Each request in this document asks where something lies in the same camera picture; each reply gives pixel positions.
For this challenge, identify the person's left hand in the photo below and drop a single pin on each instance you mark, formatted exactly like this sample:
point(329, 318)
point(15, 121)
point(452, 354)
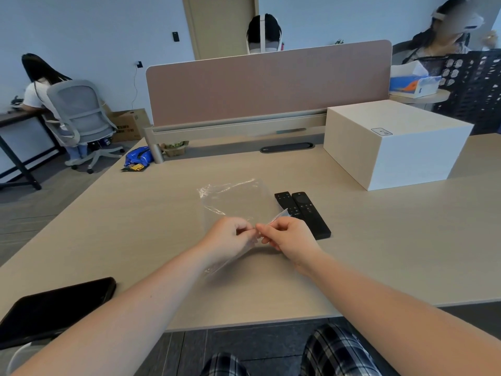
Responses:
point(223, 240)

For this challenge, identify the person's right hand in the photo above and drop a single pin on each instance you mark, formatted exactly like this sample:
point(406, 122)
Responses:
point(295, 240)

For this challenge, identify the person's left thumb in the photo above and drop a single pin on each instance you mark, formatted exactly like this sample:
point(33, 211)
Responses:
point(245, 235)

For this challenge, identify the person's right thumb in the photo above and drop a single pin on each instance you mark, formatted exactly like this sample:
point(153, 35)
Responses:
point(271, 240)

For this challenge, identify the clear plastic bag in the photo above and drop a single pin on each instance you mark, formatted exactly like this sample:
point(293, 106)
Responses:
point(235, 199)

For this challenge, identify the person's right forearm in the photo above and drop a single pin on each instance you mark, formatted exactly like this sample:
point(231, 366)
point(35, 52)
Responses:
point(399, 305)

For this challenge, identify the person's left forearm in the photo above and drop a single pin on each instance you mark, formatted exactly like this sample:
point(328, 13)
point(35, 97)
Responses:
point(117, 313)

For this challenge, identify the short black remote control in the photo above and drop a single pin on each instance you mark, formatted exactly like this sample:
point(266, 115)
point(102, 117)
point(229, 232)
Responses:
point(283, 201)

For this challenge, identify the long black remote control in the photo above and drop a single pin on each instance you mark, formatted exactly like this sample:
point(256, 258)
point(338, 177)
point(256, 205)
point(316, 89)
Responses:
point(311, 217)

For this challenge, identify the small green plant pot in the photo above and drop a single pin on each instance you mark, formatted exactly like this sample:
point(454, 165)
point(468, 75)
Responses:
point(174, 147)

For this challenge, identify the plaid trousers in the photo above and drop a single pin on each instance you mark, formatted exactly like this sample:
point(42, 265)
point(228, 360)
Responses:
point(336, 352)

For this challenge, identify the blue snack packet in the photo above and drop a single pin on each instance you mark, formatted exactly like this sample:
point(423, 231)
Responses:
point(137, 157)

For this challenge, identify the pink desk divider panel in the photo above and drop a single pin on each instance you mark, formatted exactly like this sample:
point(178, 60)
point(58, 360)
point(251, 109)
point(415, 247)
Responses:
point(266, 84)

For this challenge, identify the white rectangular box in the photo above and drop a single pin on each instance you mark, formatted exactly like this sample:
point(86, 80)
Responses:
point(391, 144)

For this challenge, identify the brown cardboard box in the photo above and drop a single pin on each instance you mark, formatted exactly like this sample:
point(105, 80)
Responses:
point(129, 125)

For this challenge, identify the white headset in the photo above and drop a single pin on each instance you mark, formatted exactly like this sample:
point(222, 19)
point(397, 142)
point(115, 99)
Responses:
point(265, 44)
point(471, 22)

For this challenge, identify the grey mesh office chair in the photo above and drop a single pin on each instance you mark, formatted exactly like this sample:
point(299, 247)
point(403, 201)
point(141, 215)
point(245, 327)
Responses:
point(80, 113)

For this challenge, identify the round beige side table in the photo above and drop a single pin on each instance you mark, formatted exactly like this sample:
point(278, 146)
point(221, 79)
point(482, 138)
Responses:
point(420, 97)

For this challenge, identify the black smartphone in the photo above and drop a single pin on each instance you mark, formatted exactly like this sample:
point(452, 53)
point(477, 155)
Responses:
point(51, 309)

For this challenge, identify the beige door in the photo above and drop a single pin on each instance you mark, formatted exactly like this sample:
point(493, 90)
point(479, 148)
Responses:
point(223, 27)

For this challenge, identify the white and blue tissue box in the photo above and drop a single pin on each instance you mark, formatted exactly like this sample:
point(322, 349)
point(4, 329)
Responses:
point(415, 82)

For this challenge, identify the black framed desk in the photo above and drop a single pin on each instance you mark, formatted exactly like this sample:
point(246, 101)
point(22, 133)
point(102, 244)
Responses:
point(19, 152)

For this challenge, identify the black plastic crate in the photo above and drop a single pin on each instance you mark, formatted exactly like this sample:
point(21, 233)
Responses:
point(473, 90)

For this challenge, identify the black wall switch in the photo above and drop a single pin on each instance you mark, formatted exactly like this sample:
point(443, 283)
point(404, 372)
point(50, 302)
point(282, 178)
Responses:
point(175, 37)

